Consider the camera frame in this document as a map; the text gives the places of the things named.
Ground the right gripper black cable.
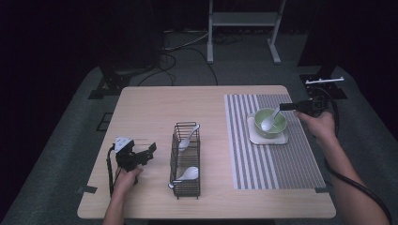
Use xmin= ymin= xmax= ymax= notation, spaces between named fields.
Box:
xmin=314 ymin=86 xmax=393 ymax=225

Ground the white square coaster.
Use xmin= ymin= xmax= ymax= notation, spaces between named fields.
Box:
xmin=247 ymin=112 xmax=289 ymax=146

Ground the black floor cable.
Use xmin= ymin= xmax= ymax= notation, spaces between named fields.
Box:
xmin=137 ymin=46 xmax=220 ymax=87

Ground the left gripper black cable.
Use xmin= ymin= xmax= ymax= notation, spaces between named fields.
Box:
xmin=105 ymin=143 xmax=116 ymax=198

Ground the black wire basket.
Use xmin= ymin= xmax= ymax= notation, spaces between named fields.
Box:
xmin=170 ymin=121 xmax=203 ymax=201

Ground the person's left hand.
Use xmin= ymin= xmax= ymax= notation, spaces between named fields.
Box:
xmin=113 ymin=165 xmax=145 ymax=197

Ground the white metal stand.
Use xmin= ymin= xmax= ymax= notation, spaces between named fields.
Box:
xmin=207 ymin=0 xmax=287 ymax=66

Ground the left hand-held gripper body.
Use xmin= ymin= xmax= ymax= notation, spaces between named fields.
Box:
xmin=114 ymin=135 xmax=141 ymax=173

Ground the grey floor cable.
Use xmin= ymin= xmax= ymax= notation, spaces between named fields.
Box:
xmin=161 ymin=29 xmax=210 ymax=53

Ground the person's right hand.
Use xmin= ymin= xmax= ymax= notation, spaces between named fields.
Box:
xmin=294 ymin=110 xmax=340 ymax=145

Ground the green bowl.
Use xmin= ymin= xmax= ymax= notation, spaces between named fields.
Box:
xmin=253 ymin=107 xmax=288 ymax=139

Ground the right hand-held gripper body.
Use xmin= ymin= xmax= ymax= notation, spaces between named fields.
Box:
xmin=304 ymin=76 xmax=345 ymax=119

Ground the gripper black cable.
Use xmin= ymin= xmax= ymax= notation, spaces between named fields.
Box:
xmin=314 ymin=86 xmax=393 ymax=225
xmin=105 ymin=143 xmax=116 ymax=198

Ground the grey striped placemat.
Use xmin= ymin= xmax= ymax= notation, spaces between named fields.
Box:
xmin=223 ymin=93 xmax=327 ymax=190

